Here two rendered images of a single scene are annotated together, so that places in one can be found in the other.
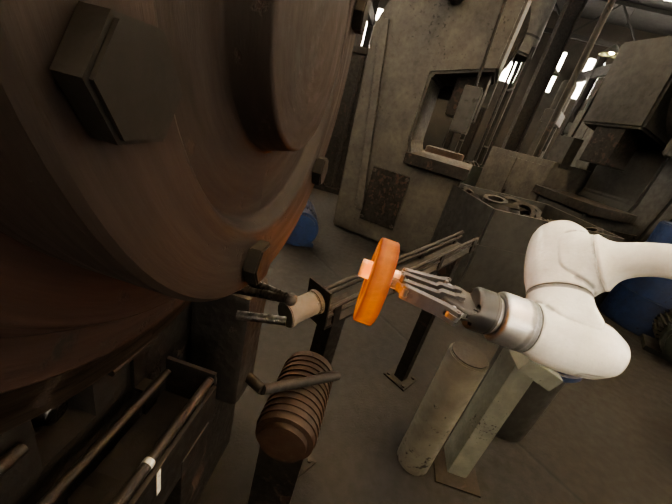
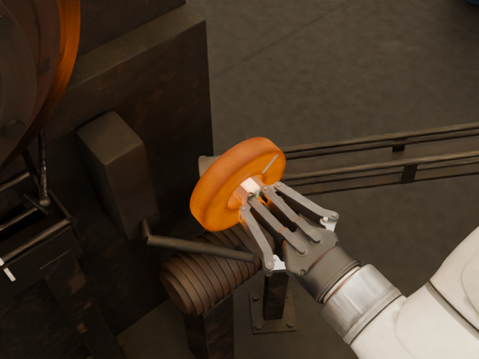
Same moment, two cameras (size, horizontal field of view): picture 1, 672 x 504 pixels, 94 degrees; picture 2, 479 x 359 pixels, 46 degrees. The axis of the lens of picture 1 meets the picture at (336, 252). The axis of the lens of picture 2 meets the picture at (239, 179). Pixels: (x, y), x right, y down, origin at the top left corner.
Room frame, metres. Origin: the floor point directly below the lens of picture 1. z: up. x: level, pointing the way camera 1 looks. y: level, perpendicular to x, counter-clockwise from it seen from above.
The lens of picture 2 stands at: (0.17, -0.41, 1.48)
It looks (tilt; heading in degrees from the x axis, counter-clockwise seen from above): 54 degrees down; 45
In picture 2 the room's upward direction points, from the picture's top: straight up
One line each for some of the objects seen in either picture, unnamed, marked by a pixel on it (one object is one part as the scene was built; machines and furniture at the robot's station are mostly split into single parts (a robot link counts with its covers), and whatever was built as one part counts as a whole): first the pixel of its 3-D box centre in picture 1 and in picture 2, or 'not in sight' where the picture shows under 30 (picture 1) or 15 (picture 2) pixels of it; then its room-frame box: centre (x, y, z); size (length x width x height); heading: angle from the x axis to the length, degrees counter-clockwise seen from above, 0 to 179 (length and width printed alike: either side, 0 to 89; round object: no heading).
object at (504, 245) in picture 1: (504, 246); not in sight; (2.52, -1.33, 0.39); 1.03 x 0.83 x 0.77; 100
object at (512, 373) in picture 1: (489, 407); not in sight; (0.81, -0.63, 0.31); 0.24 x 0.16 x 0.62; 175
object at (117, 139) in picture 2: (225, 335); (120, 178); (0.43, 0.15, 0.68); 0.11 x 0.08 x 0.24; 85
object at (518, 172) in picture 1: (514, 200); not in sight; (4.12, -2.02, 0.55); 1.10 x 0.53 x 1.10; 15
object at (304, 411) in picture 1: (283, 454); (220, 303); (0.51, 0.00, 0.27); 0.22 x 0.13 x 0.53; 175
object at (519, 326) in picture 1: (507, 319); (358, 301); (0.47, -0.31, 0.83); 0.09 x 0.06 x 0.09; 175
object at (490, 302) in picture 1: (466, 304); (316, 259); (0.48, -0.24, 0.83); 0.09 x 0.08 x 0.07; 85
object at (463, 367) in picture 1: (438, 411); not in sight; (0.78, -0.47, 0.26); 0.12 x 0.12 x 0.52
